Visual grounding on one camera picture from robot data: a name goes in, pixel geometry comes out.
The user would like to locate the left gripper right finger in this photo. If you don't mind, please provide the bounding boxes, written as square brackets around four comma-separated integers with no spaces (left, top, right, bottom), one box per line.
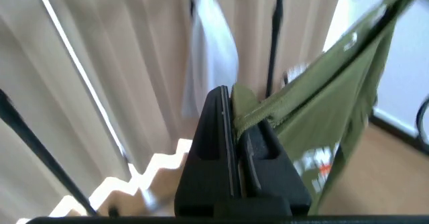
[237,118,312,217]

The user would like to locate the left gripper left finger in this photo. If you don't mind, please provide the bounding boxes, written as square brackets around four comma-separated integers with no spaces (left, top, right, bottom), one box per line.
[174,85,242,218]

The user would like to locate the green garment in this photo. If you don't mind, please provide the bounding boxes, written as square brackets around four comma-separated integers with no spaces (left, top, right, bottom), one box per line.
[231,0,429,215]

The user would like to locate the black clothes rack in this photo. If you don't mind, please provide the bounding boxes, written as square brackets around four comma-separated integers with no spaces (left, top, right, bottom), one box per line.
[0,0,286,218]

